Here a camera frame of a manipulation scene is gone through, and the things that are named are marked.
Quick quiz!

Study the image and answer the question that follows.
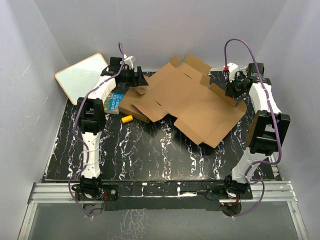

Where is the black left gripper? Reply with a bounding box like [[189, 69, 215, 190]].
[[119, 67, 148, 88]]

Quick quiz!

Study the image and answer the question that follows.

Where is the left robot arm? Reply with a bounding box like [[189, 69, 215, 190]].
[[72, 55, 149, 200]]

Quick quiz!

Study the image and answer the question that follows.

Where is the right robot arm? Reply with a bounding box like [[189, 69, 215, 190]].
[[205, 63, 291, 202]]

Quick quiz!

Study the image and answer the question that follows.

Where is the colourful blue book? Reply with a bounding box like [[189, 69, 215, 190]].
[[103, 92, 125, 115]]

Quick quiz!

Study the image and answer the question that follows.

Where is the yellow cylinder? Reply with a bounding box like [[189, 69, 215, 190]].
[[121, 115, 134, 124]]

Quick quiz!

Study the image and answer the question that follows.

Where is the yellow framed whiteboard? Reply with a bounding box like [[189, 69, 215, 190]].
[[55, 53, 108, 105]]

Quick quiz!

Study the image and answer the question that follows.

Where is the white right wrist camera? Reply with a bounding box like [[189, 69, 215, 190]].
[[222, 62, 239, 82]]

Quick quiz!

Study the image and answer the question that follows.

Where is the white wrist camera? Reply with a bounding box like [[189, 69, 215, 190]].
[[124, 54, 136, 70], [222, 62, 239, 82]]

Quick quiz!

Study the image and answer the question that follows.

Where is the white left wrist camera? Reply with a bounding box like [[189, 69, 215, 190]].
[[124, 54, 136, 70]]

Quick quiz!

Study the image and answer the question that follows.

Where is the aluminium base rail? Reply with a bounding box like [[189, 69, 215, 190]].
[[18, 180, 309, 240]]

